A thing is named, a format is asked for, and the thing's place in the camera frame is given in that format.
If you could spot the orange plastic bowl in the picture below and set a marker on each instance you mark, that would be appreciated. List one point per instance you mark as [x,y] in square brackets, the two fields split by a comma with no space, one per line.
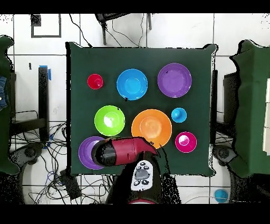
[151,126]

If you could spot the green plastic bowl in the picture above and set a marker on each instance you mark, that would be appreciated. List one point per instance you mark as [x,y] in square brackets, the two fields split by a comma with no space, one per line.
[101,120]

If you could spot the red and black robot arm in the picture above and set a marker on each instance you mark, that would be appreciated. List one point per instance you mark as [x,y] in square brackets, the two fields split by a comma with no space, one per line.
[122,150]

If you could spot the blue plastic bowl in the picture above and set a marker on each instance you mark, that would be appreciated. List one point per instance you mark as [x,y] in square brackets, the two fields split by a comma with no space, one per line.
[132,84]

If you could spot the blue plastic cup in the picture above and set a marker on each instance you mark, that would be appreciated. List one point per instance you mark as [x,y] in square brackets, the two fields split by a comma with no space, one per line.
[178,115]

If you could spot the red plastic cup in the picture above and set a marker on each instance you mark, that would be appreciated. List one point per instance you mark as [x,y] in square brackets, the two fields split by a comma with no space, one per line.
[92,79]

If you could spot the dark green tablecloth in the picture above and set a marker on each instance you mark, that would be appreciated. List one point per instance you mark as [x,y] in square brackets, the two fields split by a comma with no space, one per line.
[147,57]

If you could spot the magenta plastic bowl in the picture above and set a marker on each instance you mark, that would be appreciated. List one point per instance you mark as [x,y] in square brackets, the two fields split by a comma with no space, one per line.
[189,145]

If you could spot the black metal stand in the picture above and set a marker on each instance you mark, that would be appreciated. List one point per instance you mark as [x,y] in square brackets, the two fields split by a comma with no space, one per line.
[43,95]
[214,95]

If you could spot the black tripod stand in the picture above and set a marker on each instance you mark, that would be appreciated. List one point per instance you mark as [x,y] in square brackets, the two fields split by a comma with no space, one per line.
[103,31]

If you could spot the blue tape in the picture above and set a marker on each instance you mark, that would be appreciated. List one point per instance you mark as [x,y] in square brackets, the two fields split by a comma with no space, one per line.
[49,74]

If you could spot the black power box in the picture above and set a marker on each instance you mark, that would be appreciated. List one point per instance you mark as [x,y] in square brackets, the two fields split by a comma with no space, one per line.
[70,186]

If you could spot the green cloth covered table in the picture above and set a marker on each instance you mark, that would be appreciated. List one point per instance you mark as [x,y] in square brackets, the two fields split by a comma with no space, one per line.
[253,105]
[4,126]

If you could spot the blue round floor object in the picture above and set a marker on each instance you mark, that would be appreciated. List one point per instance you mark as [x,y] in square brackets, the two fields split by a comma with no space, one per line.
[221,195]

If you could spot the white box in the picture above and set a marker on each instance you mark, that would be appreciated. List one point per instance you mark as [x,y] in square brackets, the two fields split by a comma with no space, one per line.
[267,118]

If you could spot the blue denim fabric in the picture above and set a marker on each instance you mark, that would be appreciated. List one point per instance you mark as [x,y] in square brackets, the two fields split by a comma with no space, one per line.
[3,93]

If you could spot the black floor frame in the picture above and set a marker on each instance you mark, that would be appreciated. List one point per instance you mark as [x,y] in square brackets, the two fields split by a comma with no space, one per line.
[35,20]

